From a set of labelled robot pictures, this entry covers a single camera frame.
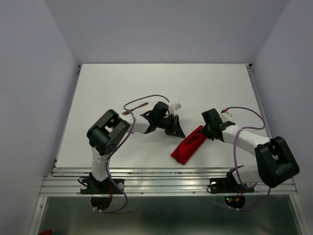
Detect aluminium left side rail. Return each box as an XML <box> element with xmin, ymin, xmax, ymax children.
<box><xmin>45</xmin><ymin>63</ymin><xmax>82</xmax><ymax>176</ymax></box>

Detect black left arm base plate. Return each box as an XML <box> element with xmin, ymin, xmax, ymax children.
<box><xmin>78</xmin><ymin>177</ymin><xmax>123</xmax><ymax>195</ymax></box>

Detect aluminium rail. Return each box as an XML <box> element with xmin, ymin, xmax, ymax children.
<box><xmin>246</xmin><ymin>64</ymin><xmax>272</xmax><ymax>138</ymax></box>
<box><xmin>45</xmin><ymin>63</ymin><xmax>82</xmax><ymax>176</ymax></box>

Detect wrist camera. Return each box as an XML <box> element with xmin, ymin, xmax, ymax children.
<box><xmin>170</xmin><ymin>103</ymin><xmax>181</xmax><ymax>111</ymax></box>
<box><xmin>220</xmin><ymin>109</ymin><xmax>233</xmax><ymax>122</ymax></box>

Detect aluminium front rail frame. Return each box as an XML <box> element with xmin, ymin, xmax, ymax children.
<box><xmin>40</xmin><ymin>167</ymin><xmax>299</xmax><ymax>196</ymax></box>

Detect dark wooden fork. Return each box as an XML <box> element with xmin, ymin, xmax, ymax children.
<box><xmin>122</xmin><ymin>102</ymin><xmax>149</xmax><ymax>116</ymax></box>

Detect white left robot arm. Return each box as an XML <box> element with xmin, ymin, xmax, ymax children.
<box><xmin>87</xmin><ymin>101</ymin><xmax>185</xmax><ymax>193</ymax></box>

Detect red object bottom left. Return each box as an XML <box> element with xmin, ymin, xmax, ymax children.
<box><xmin>38</xmin><ymin>229</ymin><xmax>53</xmax><ymax>235</ymax></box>

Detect aluminium right side rail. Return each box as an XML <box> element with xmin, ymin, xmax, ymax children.
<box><xmin>246</xmin><ymin>64</ymin><xmax>272</xmax><ymax>138</ymax></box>

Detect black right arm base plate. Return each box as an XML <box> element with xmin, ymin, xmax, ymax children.
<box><xmin>207</xmin><ymin>177</ymin><xmax>254</xmax><ymax>194</ymax></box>

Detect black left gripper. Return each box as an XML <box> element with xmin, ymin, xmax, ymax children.
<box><xmin>156</xmin><ymin>115</ymin><xmax>185</xmax><ymax>138</ymax></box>

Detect red cloth napkin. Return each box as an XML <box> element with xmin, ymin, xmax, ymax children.
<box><xmin>170</xmin><ymin>125</ymin><xmax>207</xmax><ymax>165</ymax></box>

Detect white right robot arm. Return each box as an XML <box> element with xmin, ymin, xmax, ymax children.
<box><xmin>201</xmin><ymin>109</ymin><xmax>300</xmax><ymax>193</ymax></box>

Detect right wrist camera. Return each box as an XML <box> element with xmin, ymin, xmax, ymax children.
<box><xmin>220</xmin><ymin>109</ymin><xmax>233</xmax><ymax>122</ymax></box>

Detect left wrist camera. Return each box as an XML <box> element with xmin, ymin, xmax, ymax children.
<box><xmin>170</xmin><ymin>103</ymin><xmax>181</xmax><ymax>111</ymax></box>

